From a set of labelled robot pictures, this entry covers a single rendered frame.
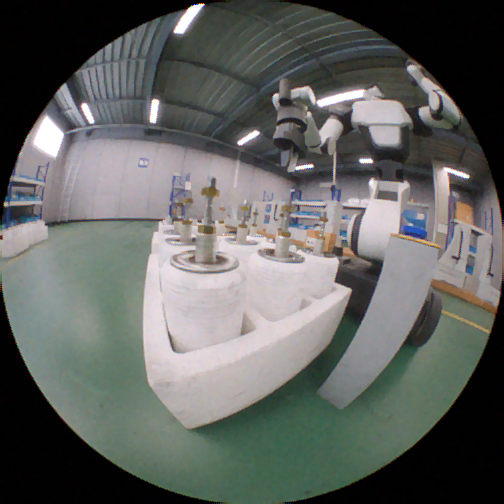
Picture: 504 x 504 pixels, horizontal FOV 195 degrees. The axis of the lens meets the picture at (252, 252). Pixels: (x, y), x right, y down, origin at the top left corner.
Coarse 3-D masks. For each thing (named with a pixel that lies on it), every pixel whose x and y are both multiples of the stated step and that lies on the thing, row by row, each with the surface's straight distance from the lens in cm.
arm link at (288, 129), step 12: (288, 108) 48; (288, 120) 46; (300, 120) 46; (276, 132) 41; (288, 132) 41; (300, 132) 46; (276, 144) 42; (288, 144) 42; (300, 144) 44; (300, 156) 48
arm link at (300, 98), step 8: (288, 80) 55; (280, 88) 52; (288, 88) 51; (304, 88) 54; (280, 96) 49; (288, 96) 49; (296, 96) 52; (304, 96) 52; (312, 96) 55; (280, 104) 50; (288, 104) 49; (296, 104) 49; (304, 104) 53; (312, 104) 53
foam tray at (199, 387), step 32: (160, 288) 28; (160, 320) 19; (256, 320) 19; (288, 320) 20; (320, 320) 26; (160, 352) 16; (192, 352) 15; (224, 352) 15; (256, 352) 16; (288, 352) 22; (320, 352) 43; (160, 384) 14; (192, 384) 15; (224, 384) 18; (256, 384) 23; (192, 416) 24; (224, 416) 30
